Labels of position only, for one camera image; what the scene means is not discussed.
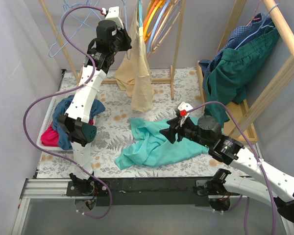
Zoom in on teal green shirt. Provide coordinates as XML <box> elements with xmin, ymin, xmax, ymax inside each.
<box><xmin>115</xmin><ymin>118</ymin><xmax>208</xmax><ymax>170</ymax></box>

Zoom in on light blue wire hanger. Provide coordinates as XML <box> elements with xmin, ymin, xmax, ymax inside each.
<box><xmin>63</xmin><ymin>0</ymin><xmax>101</xmax><ymax>29</ymax></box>
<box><xmin>48</xmin><ymin>0</ymin><xmax>94</xmax><ymax>58</ymax></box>
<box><xmin>121</xmin><ymin>0</ymin><xmax>133</xmax><ymax>61</ymax></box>

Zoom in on beige plastic hanger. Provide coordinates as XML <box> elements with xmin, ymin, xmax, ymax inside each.
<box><xmin>148</xmin><ymin>0</ymin><xmax>188</xmax><ymax>54</ymax></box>

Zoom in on navy blue t shirt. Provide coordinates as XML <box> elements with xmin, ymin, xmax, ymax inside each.
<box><xmin>52</xmin><ymin>94</ymin><xmax>105</xmax><ymax>150</ymax></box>

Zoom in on magenta t shirt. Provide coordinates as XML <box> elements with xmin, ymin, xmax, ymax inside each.
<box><xmin>40</xmin><ymin>119</ymin><xmax>95</xmax><ymax>147</ymax></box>

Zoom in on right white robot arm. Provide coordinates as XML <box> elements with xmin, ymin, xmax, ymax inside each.
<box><xmin>159</xmin><ymin>116</ymin><xmax>294</xmax><ymax>223</ymax></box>

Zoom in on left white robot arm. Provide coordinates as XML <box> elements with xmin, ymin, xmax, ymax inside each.
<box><xmin>57</xmin><ymin>20</ymin><xmax>131</xmax><ymax>196</ymax></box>

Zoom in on floral table cloth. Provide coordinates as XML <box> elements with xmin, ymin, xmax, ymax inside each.
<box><xmin>36</xmin><ymin>68</ymin><xmax>263</xmax><ymax>179</ymax></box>

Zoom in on beige garment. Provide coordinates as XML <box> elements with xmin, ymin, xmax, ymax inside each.
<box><xmin>114</xmin><ymin>1</ymin><xmax>154</xmax><ymax>112</ymax></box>

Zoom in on right wooden clothes rack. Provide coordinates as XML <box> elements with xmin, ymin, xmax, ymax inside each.
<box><xmin>196</xmin><ymin>0</ymin><xmax>294</xmax><ymax>144</ymax></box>

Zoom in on wooden clothes rack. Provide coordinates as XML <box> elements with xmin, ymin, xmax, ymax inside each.
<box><xmin>196</xmin><ymin>0</ymin><xmax>294</xmax><ymax>144</ymax></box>
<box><xmin>38</xmin><ymin>0</ymin><xmax>186</xmax><ymax>100</ymax></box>

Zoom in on orange plastic hangers bunch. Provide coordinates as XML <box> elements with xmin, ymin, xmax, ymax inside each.
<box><xmin>141</xmin><ymin>0</ymin><xmax>181</xmax><ymax>52</ymax></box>

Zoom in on dark green shorts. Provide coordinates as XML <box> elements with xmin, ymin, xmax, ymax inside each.
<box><xmin>202</xmin><ymin>21</ymin><xmax>281</xmax><ymax>123</ymax></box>

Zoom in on white plastic laundry basket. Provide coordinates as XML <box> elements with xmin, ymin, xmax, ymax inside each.
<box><xmin>36</xmin><ymin>91</ymin><xmax>98</xmax><ymax>153</ymax></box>

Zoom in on blue checkered shorts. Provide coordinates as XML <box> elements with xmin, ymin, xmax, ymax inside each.
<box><xmin>198</xmin><ymin>13</ymin><xmax>274</xmax><ymax>88</ymax></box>

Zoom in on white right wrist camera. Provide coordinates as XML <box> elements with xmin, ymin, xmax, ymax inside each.
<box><xmin>175</xmin><ymin>101</ymin><xmax>193</xmax><ymax>127</ymax></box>

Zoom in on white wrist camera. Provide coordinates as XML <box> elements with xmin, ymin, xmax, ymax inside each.
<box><xmin>175</xmin><ymin>101</ymin><xmax>193</xmax><ymax>127</ymax></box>
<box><xmin>101</xmin><ymin>6</ymin><xmax>124</xmax><ymax>29</ymax></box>

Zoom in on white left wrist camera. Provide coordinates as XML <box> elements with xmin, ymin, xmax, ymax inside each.
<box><xmin>101</xmin><ymin>6</ymin><xmax>124</xmax><ymax>29</ymax></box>

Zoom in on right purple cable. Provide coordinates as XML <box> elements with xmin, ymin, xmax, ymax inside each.
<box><xmin>186</xmin><ymin>101</ymin><xmax>277</xmax><ymax>235</ymax></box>

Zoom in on purple cable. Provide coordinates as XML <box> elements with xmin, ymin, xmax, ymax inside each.
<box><xmin>186</xmin><ymin>101</ymin><xmax>277</xmax><ymax>235</ymax></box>
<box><xmin>23</xmin><ymin>6</ymin><xmax>113</xmax><ymax>219</ymax></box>

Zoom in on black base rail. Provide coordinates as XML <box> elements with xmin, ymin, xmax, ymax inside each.
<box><xmin>66</xmin><ymin>177</ymin><xmax>236</xmax><ymax>211</ymax></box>

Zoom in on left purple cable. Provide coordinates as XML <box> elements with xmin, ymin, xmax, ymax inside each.
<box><xmin>23</xmin><ymin>6</ymin><xmax>113</xmax><ymax>219</ymax></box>

